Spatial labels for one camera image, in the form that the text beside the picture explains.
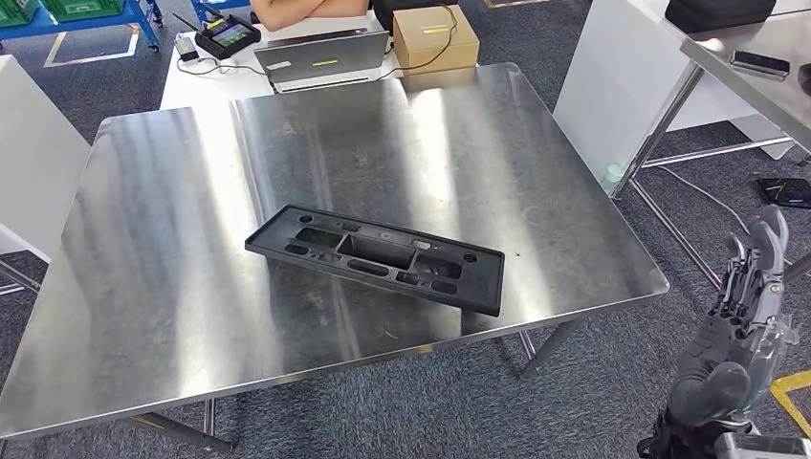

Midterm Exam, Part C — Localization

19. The white table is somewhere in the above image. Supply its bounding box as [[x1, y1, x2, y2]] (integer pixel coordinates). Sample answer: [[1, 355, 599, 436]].
[[159, 12, 406, 113]]

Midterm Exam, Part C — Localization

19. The person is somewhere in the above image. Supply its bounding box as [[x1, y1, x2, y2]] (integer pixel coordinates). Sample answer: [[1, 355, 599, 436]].
[[250, 0, 372, 33]]

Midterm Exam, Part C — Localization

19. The silver laptop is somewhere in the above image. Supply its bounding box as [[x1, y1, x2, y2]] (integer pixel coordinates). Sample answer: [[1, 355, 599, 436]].
[[252, 28, 391, 95]]

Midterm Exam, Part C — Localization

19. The black handheld terminal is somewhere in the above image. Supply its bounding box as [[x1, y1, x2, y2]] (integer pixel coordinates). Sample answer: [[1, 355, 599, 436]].
[[172, 11, 262, 61]]

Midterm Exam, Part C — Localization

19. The white power cable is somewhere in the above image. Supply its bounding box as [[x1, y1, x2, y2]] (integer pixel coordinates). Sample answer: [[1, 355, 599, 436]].
[[652, 165, 793, 268]]

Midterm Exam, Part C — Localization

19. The white panel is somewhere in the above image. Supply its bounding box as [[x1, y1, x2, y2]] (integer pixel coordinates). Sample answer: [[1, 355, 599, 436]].
[[552, 0, 797, 194], [0, 55, 92, 264]]

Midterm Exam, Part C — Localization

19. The cardboard box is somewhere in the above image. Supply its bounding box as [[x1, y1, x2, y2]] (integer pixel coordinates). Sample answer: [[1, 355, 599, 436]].
[[392, 5, 481, 76]]

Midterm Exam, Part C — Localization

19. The black smartphone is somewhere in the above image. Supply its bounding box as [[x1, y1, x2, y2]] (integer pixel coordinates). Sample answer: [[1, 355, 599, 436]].
[[730, 49, 792, 80]]

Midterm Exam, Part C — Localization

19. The black plastic panel part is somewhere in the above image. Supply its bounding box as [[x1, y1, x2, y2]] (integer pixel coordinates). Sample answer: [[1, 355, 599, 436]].
[[244, 204, 506, 318]]

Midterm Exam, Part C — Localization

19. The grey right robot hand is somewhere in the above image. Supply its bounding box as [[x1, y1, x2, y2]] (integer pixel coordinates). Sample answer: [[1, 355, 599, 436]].
[[667, 204, 800, 433]]

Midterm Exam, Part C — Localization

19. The green plastic crate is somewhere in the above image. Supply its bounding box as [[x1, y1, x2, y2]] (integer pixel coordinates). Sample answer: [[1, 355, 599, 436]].
[[0, 0, 40, 28], [38, 0, 126, 23]]

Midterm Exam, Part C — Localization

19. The black laptop cable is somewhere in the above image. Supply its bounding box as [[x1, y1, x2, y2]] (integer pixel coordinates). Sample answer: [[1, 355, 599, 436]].
[[373, 6, 460, 82]]

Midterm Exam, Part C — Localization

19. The blue steel shelf rack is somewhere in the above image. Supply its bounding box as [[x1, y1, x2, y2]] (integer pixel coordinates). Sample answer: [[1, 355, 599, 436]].
[[0, 0, 163, 52], [189, 0, 252, 27]]

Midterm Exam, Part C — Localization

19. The stainless steel workbench table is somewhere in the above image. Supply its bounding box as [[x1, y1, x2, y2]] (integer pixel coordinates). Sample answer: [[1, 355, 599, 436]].
[[0, 61, 671, 455]]

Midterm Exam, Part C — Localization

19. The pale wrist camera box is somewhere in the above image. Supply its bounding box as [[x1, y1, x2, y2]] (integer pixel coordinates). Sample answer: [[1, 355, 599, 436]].
[[715, 432, 811, 459]]

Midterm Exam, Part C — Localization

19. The black bag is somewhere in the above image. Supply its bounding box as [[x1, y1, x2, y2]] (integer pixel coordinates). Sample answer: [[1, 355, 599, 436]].
[[664, 0, 778, 34]]

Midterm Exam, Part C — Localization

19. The black router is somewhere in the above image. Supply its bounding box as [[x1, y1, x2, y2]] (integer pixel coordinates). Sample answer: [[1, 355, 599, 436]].
[[756, 177, 811, 210]]

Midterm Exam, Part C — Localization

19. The thin adapter cable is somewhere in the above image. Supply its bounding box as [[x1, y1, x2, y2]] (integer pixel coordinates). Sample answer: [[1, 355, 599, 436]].
[[177, 57, 269, 77]]

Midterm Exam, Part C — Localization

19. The yellow floor tape square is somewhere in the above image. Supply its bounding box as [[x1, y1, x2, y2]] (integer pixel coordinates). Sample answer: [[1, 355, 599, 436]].
[[769, 370, 811, 438]]

